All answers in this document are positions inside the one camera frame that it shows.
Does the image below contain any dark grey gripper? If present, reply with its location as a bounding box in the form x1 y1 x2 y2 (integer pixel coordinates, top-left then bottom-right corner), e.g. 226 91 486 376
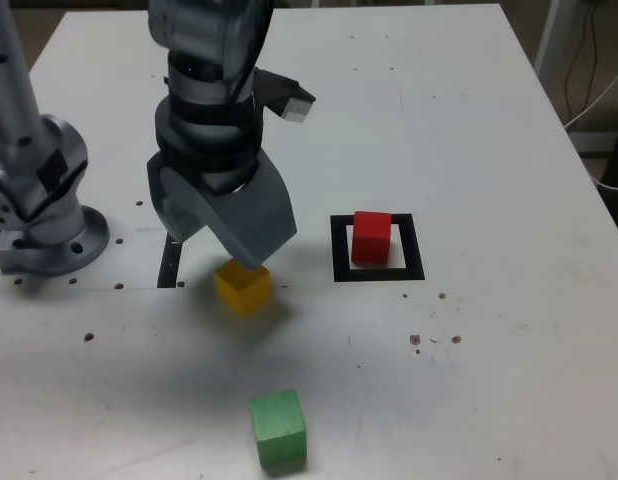
146 148 299 273

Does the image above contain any yellow cube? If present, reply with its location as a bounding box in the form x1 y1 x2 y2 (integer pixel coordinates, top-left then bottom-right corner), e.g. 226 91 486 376
213 257 273 318

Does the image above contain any red cube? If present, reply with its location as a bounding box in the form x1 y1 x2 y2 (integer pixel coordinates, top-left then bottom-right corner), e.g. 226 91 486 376
350 210 394 266

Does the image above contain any green cube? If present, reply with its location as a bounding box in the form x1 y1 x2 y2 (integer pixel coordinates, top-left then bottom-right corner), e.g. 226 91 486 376
248 387 309 471

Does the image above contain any black tape square outline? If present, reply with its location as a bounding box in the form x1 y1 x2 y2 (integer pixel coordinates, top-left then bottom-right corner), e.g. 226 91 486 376
329 213 426 283

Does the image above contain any black tape strip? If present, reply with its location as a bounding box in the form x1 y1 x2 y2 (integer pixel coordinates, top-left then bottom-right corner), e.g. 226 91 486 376
156 233 185 289

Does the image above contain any black gripper-mounted camera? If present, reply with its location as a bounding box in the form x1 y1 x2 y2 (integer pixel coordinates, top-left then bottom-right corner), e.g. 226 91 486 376
253 67 318 124

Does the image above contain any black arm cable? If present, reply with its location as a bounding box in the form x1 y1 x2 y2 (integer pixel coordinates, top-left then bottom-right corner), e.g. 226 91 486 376
228 0 278 121

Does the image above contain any thin black cable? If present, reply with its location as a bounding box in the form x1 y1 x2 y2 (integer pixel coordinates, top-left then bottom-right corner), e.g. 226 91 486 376
563 0 600 131

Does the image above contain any white metal frame leg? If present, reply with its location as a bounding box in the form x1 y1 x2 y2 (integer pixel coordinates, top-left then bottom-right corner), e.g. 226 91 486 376
533 0 565 86

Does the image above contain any white cable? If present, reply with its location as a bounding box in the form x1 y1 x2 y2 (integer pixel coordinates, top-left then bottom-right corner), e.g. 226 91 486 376
563 64 618 130
591 159 618 192

